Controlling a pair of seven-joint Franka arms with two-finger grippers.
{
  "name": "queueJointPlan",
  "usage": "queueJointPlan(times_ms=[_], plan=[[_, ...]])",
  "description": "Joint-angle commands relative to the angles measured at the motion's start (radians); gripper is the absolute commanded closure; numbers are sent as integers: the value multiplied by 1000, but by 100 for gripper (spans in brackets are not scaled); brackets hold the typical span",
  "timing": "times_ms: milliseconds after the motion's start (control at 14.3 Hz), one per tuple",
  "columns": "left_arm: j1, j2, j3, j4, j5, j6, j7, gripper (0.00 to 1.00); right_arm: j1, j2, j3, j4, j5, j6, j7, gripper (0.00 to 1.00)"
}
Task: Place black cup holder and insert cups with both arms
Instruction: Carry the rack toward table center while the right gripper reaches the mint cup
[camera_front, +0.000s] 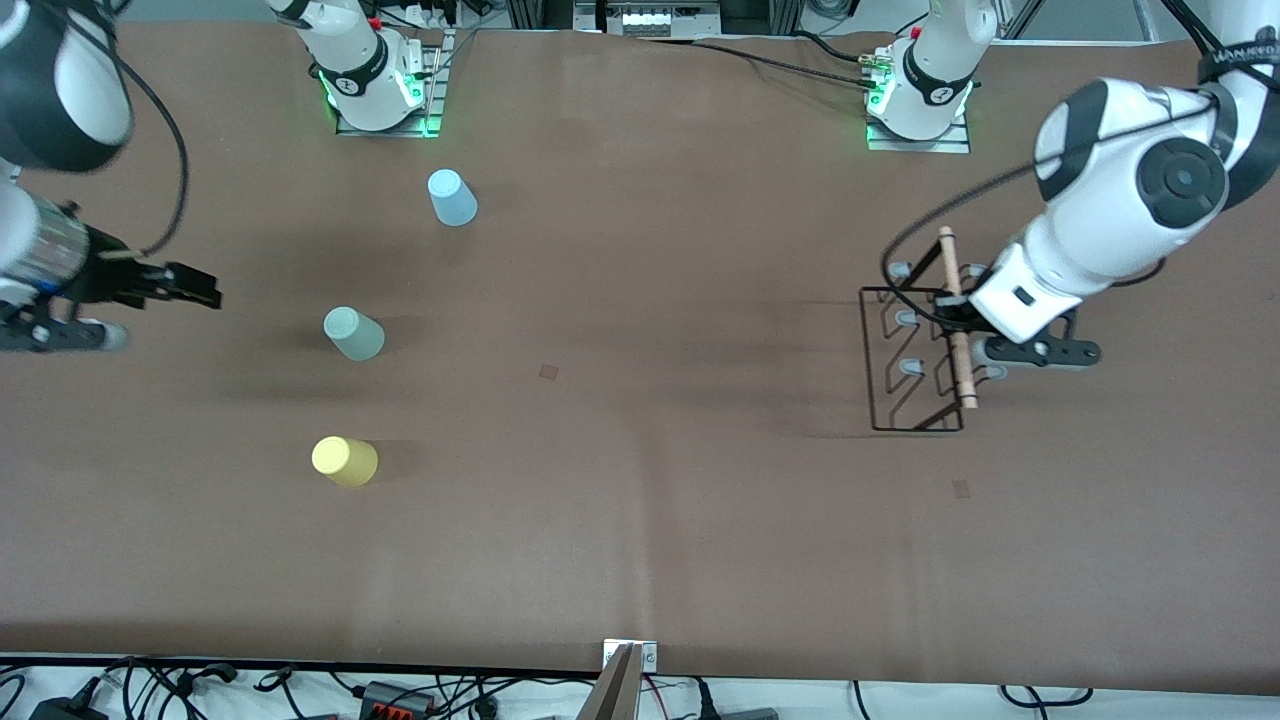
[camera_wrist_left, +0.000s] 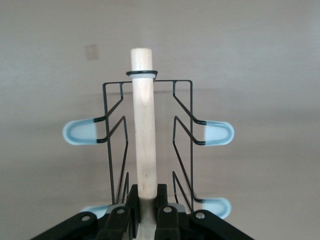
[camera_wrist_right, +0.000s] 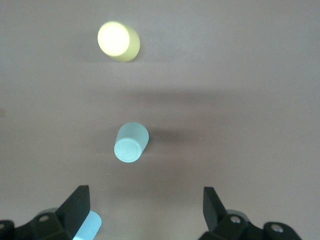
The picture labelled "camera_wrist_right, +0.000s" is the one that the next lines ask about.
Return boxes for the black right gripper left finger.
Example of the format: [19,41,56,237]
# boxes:
[0,184,91,240]

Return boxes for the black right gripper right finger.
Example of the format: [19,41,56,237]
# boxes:
[201,186,303,240]

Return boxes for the mint green plastic cup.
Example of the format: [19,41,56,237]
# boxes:
[113,121,150,164]

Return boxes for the yellow plastic cup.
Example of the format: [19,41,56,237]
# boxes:
[97,21,141,63]

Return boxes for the light blue plastic cup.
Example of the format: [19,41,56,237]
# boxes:
[72,210,103,240]

